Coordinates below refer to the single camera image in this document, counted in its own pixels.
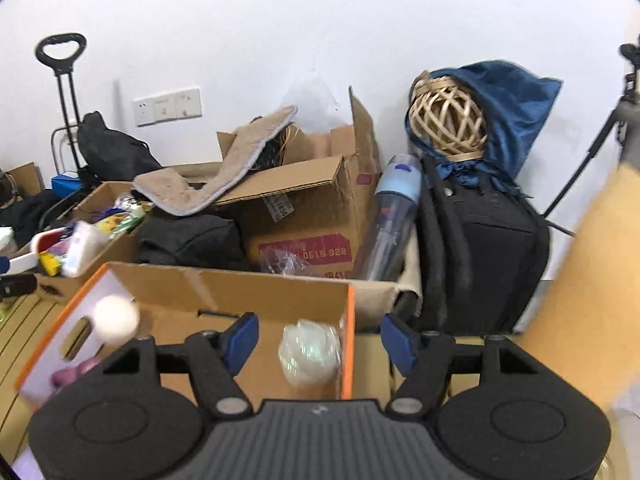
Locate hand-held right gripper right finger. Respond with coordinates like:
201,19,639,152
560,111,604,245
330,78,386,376
380,312,539,415

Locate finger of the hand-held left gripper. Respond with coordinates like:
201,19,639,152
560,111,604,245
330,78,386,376
0,274,38,298

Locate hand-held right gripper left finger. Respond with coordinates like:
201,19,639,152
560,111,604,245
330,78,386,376
102,311,261,419

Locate orange-edged cardboard box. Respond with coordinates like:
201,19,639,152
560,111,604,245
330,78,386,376
14,261,357,406

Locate clear plastic bundle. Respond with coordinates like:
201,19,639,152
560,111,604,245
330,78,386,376
277,319,346,388

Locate white soft ball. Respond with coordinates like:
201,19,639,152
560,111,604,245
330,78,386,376
93,295,141,347

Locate purple satin cloth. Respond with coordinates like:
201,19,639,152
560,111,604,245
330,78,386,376
50,357,101,398

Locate yellow packet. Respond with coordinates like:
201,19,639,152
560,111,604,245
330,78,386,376
39,250,64,277

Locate white and red scoop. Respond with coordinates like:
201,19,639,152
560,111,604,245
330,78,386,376
10,227,71,273

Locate small cardboard box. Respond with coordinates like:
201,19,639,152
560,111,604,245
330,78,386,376
17,181,151,303

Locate beige striped mat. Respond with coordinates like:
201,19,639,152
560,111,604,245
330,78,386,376
0,292,68,463

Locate black cloth heap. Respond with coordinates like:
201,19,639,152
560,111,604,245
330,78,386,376
0,190,66,241

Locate white packet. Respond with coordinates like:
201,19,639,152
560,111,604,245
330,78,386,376
60,221,109,279

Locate crumpled clear plastic bag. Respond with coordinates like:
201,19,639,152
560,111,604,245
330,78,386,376
260,247,307,279

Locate plain brown cardboard box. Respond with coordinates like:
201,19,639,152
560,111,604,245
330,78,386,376
0,162,43,206

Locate blue box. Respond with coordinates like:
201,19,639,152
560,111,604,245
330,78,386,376
51,172,83,198

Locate folded black cloth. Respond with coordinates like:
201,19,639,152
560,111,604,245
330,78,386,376
137,212,251,273

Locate green packets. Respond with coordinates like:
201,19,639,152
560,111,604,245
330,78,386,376
95,195,151,238

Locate black backpack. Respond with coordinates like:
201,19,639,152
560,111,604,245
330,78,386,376
415,155,551,336

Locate clear blue-lid water bottle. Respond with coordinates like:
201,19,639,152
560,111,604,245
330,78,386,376
357,154,423,282

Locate red-label cardboard box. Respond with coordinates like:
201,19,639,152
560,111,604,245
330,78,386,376
216,87,382,281

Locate black bag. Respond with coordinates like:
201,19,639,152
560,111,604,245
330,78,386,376
75,111,163,183

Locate beige fleece mat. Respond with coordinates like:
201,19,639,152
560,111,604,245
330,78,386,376
132,105,299,218

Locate black hand trolley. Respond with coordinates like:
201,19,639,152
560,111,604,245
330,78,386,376
36,33,88,181

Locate wicker ball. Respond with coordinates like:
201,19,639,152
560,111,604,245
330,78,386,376
409,75,488,163

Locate clear plastic sheet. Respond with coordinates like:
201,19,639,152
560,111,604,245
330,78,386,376
285,67,351,136

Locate dark blue cloth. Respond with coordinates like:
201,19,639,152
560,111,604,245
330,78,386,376
405,60,563,196

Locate black tripod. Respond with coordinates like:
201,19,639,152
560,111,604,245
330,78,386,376
542,62,640,238

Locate white wall socket panel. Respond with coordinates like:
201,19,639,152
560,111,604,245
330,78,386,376
132,87,202,127

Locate black camera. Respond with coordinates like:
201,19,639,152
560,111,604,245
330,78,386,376
619,35,640,68

